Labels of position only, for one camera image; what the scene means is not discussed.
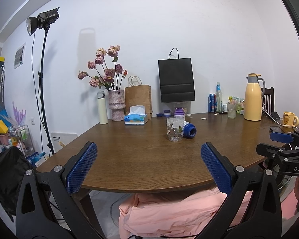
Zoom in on dried pink roses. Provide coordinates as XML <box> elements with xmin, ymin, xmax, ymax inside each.
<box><xmin>78</xmin><ymin>45</ymin><xmax>128</xmax><ymax>91</ymax></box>

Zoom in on small purple white jar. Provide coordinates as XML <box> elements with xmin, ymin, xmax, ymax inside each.
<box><xmin>164</xmin><ymin>110</ymin><xmax>171</xmax><ymax>118</ymax></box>

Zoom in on black smartphone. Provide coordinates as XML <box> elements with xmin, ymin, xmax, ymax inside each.
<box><xmin>269</xmin><ymin>126</ymin><xmax>284</xmax><ymax>133</ymax></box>

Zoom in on snack packets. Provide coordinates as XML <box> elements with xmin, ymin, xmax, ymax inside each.
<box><xmin>227</xmin><ymin>96</ymin><xmax>245</xmax><ymax>115</ymax></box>

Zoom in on wire storage rack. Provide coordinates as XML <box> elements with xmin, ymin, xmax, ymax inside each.
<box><xmin>8</xmin><ymin>125</ymin><xmax>35</xmax><ymax>157</ymax></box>

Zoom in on pink ceramic vase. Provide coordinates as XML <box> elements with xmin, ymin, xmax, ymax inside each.
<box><xmin>108</xmin><ymin>90</ymin><xmax>126</xmax><ymax>121</ymax></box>

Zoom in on purple supplement bottle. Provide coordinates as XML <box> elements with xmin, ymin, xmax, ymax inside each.
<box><xmin>174</xmin><ymin>107</ymin><xmax>185</xmax><ymax>120</ymax></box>

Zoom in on clear plastic cup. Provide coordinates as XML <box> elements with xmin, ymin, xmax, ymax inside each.
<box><xmin>166</xmin><ymin>117</ymin><xmax>184</xmax><ymax>142</ymax></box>

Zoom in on yellow mug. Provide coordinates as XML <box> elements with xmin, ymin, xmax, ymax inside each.
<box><xmin>282</xmin><ymin>112</ymin><xmax>299</xmax><ymax>127</ymax></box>

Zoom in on blue tissue box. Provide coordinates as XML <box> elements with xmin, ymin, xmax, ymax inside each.
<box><xmin>124</xmin><ymin>105</ymin><xmax>148</xmax><ymax>125</ymax></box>

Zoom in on black paper bag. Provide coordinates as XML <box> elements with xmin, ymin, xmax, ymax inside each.
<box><xmin>158</xmin><ymin>48</ymin><xmax>195</xmax><ymax>103</ymax></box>

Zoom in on pink jacket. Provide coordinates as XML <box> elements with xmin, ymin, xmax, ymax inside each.
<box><xmin>118</xmin><ymin>186</ymin><xmax>255</xmax><ymax>239</ymax></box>

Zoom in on dark wooden chair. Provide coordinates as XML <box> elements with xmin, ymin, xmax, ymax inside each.
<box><xmin>261</xmin><ymin>87</ymin><xmax>275</xmax><ymax>116</ymax></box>

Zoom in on studio light on stand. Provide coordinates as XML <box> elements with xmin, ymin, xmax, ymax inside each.
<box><xmin>26</xmin><ymin>6</ymin><xmax>60</xmax><ymax>155</ymax></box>

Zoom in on yellow thermos jug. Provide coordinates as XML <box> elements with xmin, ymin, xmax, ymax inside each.
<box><xmin>244</xmin><ymin>73</ymin><xmax>265</xmax><ymax>121</ymax></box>

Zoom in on glass soda bottle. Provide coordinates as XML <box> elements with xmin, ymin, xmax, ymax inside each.
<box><xmin>215</xmin><ymin>82</ymin><xmax>222</xmax><ymax>112</ymax></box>

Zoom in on white thermos bottle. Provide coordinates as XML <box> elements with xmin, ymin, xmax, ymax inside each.
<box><xmin>97</xmin><ymin>91</ymin><xmax>108</xmax><ymax>125</ymax></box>

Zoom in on black power adapter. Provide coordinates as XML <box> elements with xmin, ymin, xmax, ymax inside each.
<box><xmin>270</xmin><ymin>111</ymin><xmax>280</xmax><ymax>121</ymax></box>

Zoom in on white charging cable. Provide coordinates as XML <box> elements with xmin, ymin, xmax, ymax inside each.
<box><xmin>261</xmin><ymin>106</ymin><xmax>299</xmax><ymax>131</ymax></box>

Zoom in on clear jar with oats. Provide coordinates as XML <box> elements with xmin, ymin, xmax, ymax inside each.
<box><xmin>174</xmin><ymin>101</ymin><xmax>191</xmax><ymax>116</ymax></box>

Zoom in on brown paper bag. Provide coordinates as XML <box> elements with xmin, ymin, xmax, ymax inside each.
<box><xmin>125</xmin><ymin>75</ymin><xmax>153</xmax><ymax>120</ymax></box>

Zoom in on drinking glass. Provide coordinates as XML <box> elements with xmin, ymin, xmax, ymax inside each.
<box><xmin>227</xmin><ymin>101</ymin><xmax>238</xmax><ymax>119</ymax></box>

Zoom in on blue drink can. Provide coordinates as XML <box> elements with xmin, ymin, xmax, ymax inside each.
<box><xmin>208</xmin><ymin>93</ymin><xmax>216</xmax><ymax>113</ymax></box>

